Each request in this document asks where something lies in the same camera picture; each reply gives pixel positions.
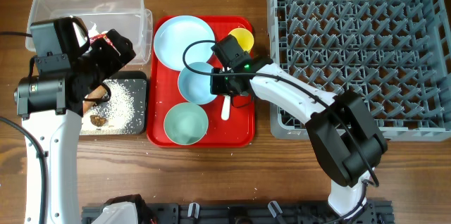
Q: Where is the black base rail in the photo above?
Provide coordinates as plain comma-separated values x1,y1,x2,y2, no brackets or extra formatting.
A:
81,201,393,224

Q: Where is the white rice pile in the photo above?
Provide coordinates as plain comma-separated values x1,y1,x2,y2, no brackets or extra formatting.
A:
80,78,147,134

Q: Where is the white plastic spoon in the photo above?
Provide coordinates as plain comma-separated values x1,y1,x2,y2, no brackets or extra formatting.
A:
221,95,231,120

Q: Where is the black waste tray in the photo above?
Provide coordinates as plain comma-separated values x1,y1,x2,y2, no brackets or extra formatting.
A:
79,70,148,136

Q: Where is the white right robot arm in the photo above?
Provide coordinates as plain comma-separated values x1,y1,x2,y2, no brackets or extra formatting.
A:
211,35,388,221

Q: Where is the light blue bowl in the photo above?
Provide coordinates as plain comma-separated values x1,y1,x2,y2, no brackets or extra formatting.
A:
178,68,216,105

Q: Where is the light blue plate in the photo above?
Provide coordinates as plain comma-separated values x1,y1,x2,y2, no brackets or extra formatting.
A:
154,15,216,71

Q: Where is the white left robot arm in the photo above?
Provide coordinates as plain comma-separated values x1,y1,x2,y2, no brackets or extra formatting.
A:
15,29,135,223

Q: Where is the light green bowl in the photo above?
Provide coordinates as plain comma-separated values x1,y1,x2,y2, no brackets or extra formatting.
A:
163,102,209,146

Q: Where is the grey dishwasher rack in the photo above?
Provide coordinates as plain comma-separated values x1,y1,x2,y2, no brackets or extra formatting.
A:
266,0,450,142

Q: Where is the red and white wrapper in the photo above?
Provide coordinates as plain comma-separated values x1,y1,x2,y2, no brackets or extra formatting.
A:
88,24,113,46

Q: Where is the yellow plastic cup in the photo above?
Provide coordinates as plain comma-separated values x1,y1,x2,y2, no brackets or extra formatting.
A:
229,27,254,53

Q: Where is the clear plastic waste bin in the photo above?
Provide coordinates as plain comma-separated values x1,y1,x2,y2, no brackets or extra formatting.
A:
27,0,153,65

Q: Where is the dark brown food lump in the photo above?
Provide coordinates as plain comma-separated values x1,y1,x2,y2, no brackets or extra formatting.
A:
89,115,107,127

